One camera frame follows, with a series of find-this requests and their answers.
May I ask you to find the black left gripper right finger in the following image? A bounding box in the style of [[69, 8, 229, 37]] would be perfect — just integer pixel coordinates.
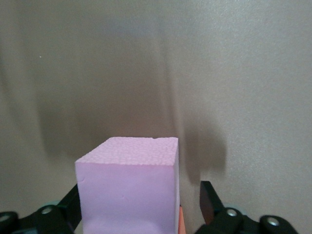
[[195, 181, 302, 234]]

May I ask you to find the brown table cover sheet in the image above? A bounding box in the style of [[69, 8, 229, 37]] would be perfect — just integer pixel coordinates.
[[0, 0, 312, 234]]

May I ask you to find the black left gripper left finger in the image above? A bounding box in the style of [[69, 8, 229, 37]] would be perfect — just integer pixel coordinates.
[[0, 182, 83, 234]]

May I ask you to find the orange foam cube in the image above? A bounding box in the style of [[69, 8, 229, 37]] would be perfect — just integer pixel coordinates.
[[178, 205, 188, 234]]

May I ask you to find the pink foam cube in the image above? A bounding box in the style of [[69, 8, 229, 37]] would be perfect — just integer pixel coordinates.
[[74, 136, 181, 234]]

